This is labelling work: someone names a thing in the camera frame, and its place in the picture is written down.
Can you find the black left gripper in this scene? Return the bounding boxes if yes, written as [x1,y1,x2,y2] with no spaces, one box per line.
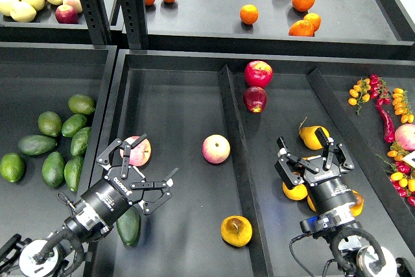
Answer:
[80,134,179,226]

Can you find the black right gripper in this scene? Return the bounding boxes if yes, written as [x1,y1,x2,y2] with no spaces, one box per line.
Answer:
[275,127,357,215]

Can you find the dark green avocado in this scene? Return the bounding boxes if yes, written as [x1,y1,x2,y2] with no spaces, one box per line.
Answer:
[116,206,141,246]

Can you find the yellow pear with brown spot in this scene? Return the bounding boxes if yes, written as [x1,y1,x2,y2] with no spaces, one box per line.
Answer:
[220,215,253,247]

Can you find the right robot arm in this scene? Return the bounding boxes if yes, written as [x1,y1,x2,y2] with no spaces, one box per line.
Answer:
[275,128,414,276]

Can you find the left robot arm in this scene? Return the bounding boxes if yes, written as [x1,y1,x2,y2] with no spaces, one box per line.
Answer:
[1,134,178,276]

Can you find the yellow pear upper pile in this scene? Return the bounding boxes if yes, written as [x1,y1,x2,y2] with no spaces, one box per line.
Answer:
[298,155,321,161]

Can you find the yellow pear pile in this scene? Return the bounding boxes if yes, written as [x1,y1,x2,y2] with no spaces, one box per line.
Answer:
[350,190,364,217]
[281,172,308,200]
[307,195,316,212]
[298,155,321,161]

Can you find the yellow pear with stem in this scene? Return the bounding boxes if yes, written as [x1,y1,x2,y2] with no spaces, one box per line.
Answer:
[298,117,330,151]

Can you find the yellow pear left pile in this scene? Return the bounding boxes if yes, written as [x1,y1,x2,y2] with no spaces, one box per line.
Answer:
[281,172,308,200]

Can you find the yellow pear middle pile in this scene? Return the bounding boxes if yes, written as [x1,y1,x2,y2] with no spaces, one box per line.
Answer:
[307,195,316,212]

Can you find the green avocado lower right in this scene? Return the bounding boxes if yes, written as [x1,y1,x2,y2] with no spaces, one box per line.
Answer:
[64,156,84,192]

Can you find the green avocado by tray edge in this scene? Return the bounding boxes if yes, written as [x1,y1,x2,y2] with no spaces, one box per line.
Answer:
[70,126,91,157]

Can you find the yellow pear right pile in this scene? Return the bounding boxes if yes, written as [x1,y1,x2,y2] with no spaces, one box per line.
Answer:
[350,190,364,217]

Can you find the green avocado lower middle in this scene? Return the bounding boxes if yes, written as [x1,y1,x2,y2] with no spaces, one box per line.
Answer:
[41,151,65,187]

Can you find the green avocado upper middle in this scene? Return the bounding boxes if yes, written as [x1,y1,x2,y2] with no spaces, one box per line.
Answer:
[61,114,88,138]

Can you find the green avocado top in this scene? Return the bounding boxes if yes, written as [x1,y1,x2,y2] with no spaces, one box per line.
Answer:
[68,94,95,115]

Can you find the green avocado upper left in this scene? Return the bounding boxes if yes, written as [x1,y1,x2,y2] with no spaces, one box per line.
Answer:
[38,111,63,138]

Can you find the dark avocado lying sideways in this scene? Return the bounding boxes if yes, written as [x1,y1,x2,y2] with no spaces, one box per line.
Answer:
[18,135,58,156]

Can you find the light green avocado far left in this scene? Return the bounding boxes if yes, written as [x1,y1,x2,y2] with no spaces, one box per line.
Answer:
[1,153,25,183]

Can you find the pink apple left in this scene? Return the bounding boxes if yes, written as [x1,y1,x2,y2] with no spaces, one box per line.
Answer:
[129,139,152,167]

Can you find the pink apple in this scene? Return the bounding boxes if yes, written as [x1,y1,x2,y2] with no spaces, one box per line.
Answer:
[129,139,152,167]
[202,134,230,164]

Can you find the red chili pepper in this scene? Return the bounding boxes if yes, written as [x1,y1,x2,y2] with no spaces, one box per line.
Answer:
[375,99,395,143]

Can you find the orange cherry tomato vine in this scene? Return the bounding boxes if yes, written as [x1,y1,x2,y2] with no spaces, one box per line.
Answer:
[348,78,371,115]

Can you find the dark red apple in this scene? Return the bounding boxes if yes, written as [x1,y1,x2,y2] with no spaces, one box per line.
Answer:
[243,86,267,114]

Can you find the mixed cherry tomatoes bottom right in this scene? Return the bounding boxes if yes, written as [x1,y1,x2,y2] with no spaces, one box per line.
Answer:
[377,141,414,208]

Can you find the pink apple centre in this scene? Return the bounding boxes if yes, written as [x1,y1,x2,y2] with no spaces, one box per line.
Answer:
[202,134,230,164]

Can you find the pink apple right edge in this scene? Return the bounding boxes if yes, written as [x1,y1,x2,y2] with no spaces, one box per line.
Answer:
[395,124,415,151]

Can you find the white label card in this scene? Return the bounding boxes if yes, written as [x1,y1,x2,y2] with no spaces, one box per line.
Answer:
[402,151,415,168]

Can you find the red cherry tomato vine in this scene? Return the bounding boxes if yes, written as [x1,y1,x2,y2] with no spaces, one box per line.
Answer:
[369,74,391,106]

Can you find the black centre tray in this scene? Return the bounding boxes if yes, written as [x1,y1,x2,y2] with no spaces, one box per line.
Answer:
[88,50,414,276]

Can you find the bright red apple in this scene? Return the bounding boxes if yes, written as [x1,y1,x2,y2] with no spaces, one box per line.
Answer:
[244,60,274,88]

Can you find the yellow cherry tomato vine right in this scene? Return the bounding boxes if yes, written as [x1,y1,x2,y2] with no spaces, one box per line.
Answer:
[392,88,414,124]

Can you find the orange front right shelf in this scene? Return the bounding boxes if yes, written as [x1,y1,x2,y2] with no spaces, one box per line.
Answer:
[289,19,314,37]

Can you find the red apple on shelf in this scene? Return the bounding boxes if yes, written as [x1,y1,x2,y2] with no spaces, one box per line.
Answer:
[55,5,78,24]

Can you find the black upper left shelf tray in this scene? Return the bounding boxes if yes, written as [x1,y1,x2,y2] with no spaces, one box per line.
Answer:
[0,0,119,46]

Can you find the black perforated post right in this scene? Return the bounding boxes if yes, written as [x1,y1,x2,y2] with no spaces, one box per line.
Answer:
[119,0,149,50]

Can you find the black perforated post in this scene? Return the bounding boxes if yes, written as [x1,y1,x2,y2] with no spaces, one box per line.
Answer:
[119,0,149,50]
[80,0,112,45]

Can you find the black perforated post left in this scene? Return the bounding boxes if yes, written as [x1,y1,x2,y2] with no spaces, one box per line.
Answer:
[80,0,112,45]

